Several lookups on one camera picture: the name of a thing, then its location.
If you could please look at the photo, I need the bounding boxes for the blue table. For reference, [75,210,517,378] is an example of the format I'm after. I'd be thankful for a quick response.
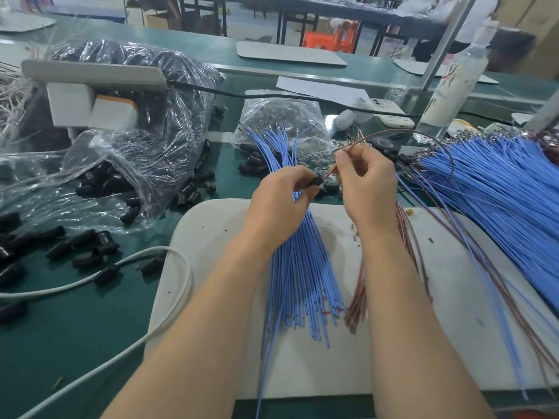
[26,0,128,23]

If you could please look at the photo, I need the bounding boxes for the long black-frame table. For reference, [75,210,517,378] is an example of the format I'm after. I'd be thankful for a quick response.
[175,0,445,56]

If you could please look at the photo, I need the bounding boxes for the large pile of blue wires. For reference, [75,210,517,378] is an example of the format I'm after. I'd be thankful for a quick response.
[319,128,413,180]

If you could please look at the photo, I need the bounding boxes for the white work board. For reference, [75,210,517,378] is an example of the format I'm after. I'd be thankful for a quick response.
[144,198,559,400]

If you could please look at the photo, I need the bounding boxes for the black power cord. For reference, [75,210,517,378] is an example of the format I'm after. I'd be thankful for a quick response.
[166,78,419,121]

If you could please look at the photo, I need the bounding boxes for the person's right hand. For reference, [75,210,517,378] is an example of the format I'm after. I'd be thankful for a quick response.
[334,144,401,241]

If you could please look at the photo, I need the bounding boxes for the slanted metal frame post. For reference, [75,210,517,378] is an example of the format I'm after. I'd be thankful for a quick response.
[419,0,477,91]

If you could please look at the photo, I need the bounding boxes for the orange plastic stool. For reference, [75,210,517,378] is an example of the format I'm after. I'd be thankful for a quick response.
[303,20,359,53]

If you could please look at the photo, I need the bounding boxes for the white spray bottle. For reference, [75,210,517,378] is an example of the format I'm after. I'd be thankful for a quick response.
[415,19,499,143]

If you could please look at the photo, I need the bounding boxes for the white orange charger adapter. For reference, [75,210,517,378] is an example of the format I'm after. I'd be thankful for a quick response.
[89,94,139,132]

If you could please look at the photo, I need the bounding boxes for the person's left forearm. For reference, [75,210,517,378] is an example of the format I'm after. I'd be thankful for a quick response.
[100,235,288,419]

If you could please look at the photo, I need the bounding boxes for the person's left hand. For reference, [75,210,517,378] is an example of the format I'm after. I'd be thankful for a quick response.
[240,165,323,254]

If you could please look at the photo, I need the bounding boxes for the short metal frame post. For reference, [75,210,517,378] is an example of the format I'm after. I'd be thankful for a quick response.
[524,90,559,134]

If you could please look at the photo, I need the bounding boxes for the large blue wire pile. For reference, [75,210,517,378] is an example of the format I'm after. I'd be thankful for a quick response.
[409,130,559,313]

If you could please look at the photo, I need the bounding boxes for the cardboard boxes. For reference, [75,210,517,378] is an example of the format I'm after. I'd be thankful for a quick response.
[491,0,559,79]

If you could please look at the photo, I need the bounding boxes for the white charging cable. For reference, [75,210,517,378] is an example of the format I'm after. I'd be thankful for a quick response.
[0,247,195,419]

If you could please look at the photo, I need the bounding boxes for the small clear plastic bag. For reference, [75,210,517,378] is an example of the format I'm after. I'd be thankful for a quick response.
[234,90,333,162]

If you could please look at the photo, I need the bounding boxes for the white flat tray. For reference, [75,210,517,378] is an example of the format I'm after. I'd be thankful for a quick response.
[236,41,348,67]
[0,11,56,34]
[393,58,499,84]

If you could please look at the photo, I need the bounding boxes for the large clear plastic bag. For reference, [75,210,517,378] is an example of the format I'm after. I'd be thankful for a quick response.
[0,39,224,234]

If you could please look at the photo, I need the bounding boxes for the bundle of stripped brown wires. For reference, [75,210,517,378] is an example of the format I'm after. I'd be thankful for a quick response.
[0,72,36,136]

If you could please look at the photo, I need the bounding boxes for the person's right forearm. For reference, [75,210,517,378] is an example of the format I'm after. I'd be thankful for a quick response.
[356,229,497,419]

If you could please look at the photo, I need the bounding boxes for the white flat device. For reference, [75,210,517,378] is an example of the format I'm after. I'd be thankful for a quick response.
[358,98,416,129]

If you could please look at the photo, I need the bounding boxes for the orange plastic crate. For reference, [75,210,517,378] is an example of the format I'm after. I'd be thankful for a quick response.
[511,407,559,419]

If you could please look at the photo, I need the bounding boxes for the pile of black plastic caps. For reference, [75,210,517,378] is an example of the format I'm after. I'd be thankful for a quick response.
[0,142,337,326]

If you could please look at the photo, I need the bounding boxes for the white computer mouse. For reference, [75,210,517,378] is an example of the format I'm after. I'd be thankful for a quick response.
[334,111,356,133]

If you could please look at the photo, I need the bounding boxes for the black tape roll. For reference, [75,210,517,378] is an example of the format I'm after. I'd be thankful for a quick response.
[372,135,403,158]

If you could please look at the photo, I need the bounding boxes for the white paper sheet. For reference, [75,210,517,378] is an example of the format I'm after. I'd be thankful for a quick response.
[276,76,372,108]

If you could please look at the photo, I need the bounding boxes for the white power strip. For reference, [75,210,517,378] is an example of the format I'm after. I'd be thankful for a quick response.
[22,59,169,93]

